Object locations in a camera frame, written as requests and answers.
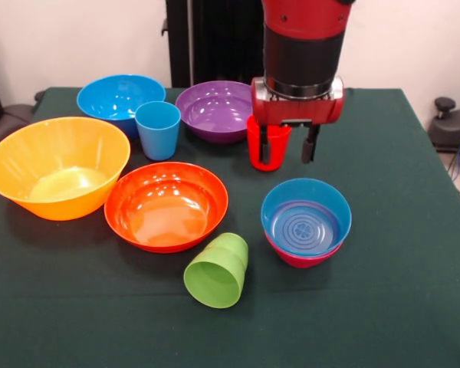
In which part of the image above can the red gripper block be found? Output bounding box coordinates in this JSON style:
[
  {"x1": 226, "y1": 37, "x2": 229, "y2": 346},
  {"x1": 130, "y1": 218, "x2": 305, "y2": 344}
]
[{"x1": 251, "y1": 76, "x2": 347, "y2": 166}]

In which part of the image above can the small blue bowl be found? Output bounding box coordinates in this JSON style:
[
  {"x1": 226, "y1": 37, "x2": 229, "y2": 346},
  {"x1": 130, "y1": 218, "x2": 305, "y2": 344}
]
[{"x1": 261, "y1": 178, "x2": 353, "y2": 258}]

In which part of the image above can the pink bowl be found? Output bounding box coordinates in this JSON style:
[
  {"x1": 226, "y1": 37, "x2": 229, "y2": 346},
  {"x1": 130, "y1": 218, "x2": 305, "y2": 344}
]
[{"x1": 264, "y1": 232, "x2": 346, "y2": 269}]

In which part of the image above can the orange bowl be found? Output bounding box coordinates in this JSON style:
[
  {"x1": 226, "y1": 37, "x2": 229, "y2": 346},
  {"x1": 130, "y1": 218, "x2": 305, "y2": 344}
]
[{"x1": 103, "y1": 161, "x2": 229, "y2": 255}]

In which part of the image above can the green cup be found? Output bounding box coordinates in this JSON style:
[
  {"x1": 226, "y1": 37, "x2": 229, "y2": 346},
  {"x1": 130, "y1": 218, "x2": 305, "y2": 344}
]
[{"x1": 183, "y1": 232, "x2": 249, "y2": 310}]

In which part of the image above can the red cup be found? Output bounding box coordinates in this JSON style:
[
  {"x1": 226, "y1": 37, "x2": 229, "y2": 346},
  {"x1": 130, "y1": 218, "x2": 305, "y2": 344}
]
[{"x1": 246, "y1": 114, "x2": 293, "y2": 173}]

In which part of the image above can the purple bowl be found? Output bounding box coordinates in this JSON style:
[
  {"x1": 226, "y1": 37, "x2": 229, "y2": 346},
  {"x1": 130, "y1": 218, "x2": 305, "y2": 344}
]
[{"x1": 175, "y1": 80, "x2": 255, "y2": 145}]

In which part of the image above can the blue cup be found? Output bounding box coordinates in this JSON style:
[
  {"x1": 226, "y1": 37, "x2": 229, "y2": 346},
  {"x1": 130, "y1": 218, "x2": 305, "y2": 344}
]
[{"x1": 134, "y1": 100, "x2": 182, "y2": 161}]

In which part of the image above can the dark green tablecloth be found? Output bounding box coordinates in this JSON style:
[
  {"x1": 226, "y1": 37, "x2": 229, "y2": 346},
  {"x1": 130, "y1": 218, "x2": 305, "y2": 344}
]
[{"x1": 0, "y1": 87, "x2": 460, "y2": 368}]

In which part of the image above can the large blue bowl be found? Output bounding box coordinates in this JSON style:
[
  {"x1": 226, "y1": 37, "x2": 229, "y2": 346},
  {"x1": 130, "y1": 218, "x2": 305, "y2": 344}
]
[{"x1": 76, "y1": 74, "x2": 167, "y2": 139}]

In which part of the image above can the large yellow bowl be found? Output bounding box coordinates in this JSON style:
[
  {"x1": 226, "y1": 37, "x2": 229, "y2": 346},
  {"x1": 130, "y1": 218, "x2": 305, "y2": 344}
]
[{"x1": 0, "y1": 117, "x2": 132, "y2": 222}]

